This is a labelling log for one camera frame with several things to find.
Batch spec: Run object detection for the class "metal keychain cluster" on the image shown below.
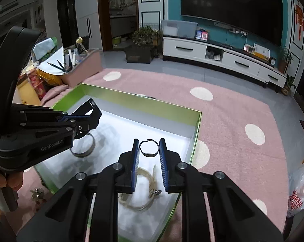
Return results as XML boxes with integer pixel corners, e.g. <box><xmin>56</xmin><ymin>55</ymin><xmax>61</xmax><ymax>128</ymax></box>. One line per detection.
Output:
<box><xmin>30</xmin><ymin>188</ymin><xmax>45</xmax><ymax>205</ymax></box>

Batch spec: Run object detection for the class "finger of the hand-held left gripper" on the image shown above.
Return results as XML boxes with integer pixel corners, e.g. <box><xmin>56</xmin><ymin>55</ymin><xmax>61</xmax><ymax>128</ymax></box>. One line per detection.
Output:
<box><xmin>19</xmin><ymin>117</ymin><xmax>100</xmax><ymax>141</ymax></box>
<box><xmin>12</xmin><ymin>98</ymin><xmax>102</xmax><ymax>123</ymax></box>

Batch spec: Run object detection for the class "green white package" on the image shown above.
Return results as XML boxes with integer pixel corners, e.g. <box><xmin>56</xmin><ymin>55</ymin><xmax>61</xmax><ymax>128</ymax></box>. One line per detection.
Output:
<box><xmin>32</xmin><ymin>37</ymin><xmax>64</xmax><ymax>64</ymax></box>

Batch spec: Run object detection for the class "gold cap diffuser bottle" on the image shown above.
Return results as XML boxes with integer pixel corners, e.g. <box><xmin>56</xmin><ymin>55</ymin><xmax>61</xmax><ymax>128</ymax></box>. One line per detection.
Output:
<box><xmin>76</xmin><ymin>37</ymin><xmax>88</xmax><ymax>55</ymax></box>

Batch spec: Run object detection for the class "small blue red box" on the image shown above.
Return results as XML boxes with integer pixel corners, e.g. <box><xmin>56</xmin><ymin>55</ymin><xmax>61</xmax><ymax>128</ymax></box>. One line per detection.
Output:
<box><xmin>195</xmin><ymin>29</ymin><xmax>209</xmax><ymax>40</ymax></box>

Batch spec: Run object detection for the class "black hair clip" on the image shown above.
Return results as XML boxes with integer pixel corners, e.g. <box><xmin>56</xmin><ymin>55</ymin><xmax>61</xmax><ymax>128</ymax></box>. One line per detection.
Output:
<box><xmin>134</xmin><ymin>93</ymin><xmax>156</xmax><ymax>100</ymax></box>

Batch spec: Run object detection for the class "red knot wall decoration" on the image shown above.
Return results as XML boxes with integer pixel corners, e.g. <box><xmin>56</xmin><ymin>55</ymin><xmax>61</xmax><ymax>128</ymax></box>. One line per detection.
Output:
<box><xmin>294</xmin><ymin>3</ymin><xmax>304</xmax><ymax>41</ymax></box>

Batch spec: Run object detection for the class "red snack packet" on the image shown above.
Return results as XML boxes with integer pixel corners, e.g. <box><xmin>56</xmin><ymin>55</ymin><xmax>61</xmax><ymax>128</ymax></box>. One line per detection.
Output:
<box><xmin>25</xmin><ymin>70</ymin><xmax>47</xmax><ymax>100</ymax></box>

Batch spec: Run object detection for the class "green basin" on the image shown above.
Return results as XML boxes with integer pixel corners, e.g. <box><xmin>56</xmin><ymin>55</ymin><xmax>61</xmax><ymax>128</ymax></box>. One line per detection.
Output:
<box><xmin>113</xmin><ymin>36</ymin><xmax>128</xmax><ymax>47</ymax></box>

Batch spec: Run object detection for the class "white red plastic bag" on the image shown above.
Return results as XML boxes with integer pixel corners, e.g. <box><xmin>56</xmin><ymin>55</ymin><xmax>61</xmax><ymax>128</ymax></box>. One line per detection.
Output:
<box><xmin>286</xmin><ymin>160</ymin><xmax>304</xmax><ymax>219</ymax></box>

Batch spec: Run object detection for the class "yellow snack bag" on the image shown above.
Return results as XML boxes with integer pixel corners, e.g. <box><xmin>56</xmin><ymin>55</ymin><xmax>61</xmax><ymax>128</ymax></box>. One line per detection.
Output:
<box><xmin>37</xmin><ymin>68</ymin><xmax>64</xmax><ymax>86</ymax></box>

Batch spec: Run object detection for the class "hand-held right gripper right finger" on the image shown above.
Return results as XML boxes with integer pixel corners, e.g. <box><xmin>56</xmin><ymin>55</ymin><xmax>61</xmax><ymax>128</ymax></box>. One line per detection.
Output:
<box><xmin>159</xmin><ymin>138</ymin><xmax>285</xmax><ymax>242</ymax></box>

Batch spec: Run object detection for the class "clear plastic storage bin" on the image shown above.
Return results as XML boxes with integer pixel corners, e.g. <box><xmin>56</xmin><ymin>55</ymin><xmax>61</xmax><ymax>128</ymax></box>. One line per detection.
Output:
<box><xmin>161</xmin><ymin>19</ymin><xmax>198</xmax><ymax>39</ymax></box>

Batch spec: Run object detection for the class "thin black bracelet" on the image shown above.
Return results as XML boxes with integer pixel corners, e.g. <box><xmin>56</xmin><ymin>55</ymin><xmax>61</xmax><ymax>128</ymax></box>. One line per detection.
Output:
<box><xmin>139</xmin><ymin>138</ymin><xmax>160</xmax><ymax>158</ymax></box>

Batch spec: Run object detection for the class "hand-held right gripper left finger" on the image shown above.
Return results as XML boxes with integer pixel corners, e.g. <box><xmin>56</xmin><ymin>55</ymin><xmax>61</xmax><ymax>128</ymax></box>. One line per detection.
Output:
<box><xmin>17</xmin><ymin>139</ymin><xmax>140</xmax><ymax>242</ymax></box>

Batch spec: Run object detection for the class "bushy green plant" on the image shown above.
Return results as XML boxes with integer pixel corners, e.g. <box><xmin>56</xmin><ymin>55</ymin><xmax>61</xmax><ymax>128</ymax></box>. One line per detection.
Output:
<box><xmin>130</xmin><ymin>26</ymin><xmax>161</xmax><ymax>47</ymax></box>

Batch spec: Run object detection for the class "white television cabinet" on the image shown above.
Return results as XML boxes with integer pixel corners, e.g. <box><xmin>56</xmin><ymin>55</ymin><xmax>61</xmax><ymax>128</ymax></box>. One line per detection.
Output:
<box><xmin>162</xmin><ymin>36</ymin><xmax>287</xmax><ymax>89</ymax></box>

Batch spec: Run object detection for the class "silver bangle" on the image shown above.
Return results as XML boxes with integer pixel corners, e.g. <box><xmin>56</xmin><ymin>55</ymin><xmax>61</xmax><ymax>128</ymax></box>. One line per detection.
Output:
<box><xmin>70</xmin><ymin>132</ymin><xmax>96</xmax><ymax>158</ymax></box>

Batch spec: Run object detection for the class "tall potted plant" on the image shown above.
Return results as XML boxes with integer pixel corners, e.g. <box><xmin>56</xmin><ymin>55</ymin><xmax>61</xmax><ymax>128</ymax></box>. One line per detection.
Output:
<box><xmin>278</xmin><ymin>45</ymin><xmax>294</xmax><ymax>74</ymax></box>

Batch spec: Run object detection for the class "beige cord necklace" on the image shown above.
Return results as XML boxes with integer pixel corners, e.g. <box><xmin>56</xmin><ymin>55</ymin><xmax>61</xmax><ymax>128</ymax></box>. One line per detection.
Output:
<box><xmin>117</xmin><ymin>165</ymin><xmax>165</xmax><ymax>211</ymax></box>

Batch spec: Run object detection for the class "desk calendar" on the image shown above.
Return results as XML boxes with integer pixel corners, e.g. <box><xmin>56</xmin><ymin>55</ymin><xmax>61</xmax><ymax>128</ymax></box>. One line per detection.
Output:
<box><xmin>253</xmin><ymin>43</ymin><xmax>271</xmax><ymax>57</ymax></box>

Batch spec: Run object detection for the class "white paper sheet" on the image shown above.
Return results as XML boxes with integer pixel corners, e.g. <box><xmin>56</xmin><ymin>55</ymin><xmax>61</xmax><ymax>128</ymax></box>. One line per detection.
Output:
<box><xmin>37</xmin><ymin>46</ymin><xmax>67</xmax><ymax>75</ymax></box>

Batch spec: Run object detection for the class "pink storage box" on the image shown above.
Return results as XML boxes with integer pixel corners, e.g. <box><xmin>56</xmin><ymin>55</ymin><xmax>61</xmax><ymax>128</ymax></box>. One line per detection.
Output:
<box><xmin>62</xmin><ymin>48</ymin><xmax>103</xmax><ymax>88</ymax></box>

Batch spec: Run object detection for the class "person's left hand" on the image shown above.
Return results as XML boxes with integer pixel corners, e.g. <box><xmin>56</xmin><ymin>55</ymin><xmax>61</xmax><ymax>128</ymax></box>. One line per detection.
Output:
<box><xmin>0</xmin><ymin>168</ymin><xmax>24</xmax><ymax>193</ymax></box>

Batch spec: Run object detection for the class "pink dotted rug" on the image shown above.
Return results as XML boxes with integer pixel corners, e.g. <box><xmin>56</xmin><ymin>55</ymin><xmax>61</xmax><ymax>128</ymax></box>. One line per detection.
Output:
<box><xmin>9</xmin><ymin>68</ymin><xmax>290</xmax><ymax>242</ymax></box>

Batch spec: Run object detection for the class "large black television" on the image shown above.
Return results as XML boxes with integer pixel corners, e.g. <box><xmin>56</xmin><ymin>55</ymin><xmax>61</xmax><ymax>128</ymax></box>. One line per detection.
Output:
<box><xmin>180</xmin><ymin>0</ymin><xmax>285</xmax><ymax>47</ymax></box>

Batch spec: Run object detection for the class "small potted plant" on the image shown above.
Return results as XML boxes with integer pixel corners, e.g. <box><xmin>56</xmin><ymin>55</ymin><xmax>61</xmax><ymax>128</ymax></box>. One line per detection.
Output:
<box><xmin>281</xmin><ymin>74</ymin><xmax>298</xmax><ymax>96</ymax></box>

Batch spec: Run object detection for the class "green jewelry box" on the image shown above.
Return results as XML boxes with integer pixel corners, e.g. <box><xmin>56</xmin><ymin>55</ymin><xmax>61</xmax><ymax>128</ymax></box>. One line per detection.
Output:
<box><xmin>33</xmin><ymin>83</ymin><xmax>202</xmax><ymax>242</ymax></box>

